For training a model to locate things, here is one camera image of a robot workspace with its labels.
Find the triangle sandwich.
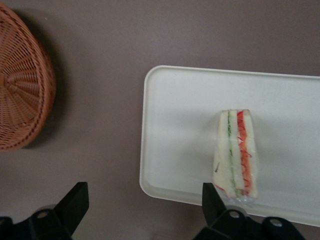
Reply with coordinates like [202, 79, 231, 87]
[212, 108, 260, 208]

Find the beige plastic tray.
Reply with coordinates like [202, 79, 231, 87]
[138, 64, 320, 225]

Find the round brown wicker basket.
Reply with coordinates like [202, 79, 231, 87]
[0, 4, 57, 153]

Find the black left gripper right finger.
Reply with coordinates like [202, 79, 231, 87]
[194, 182, 311, 240]

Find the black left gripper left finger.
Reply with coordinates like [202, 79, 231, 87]
[0, 181, 90, 240]

